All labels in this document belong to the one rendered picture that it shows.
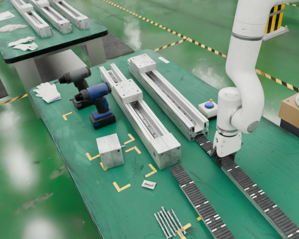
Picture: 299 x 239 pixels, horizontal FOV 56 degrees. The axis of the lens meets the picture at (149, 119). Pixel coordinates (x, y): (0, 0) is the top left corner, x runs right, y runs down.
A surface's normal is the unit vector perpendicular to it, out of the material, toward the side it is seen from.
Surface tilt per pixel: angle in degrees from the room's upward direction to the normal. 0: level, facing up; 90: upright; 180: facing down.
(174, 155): 90
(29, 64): 90
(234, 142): 90
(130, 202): 0
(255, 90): 48
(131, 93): 0
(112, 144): 0
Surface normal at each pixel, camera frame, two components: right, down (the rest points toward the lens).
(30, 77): 0.51, 0.49
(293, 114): -0.85, 0.38
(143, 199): -0.10, -0.79
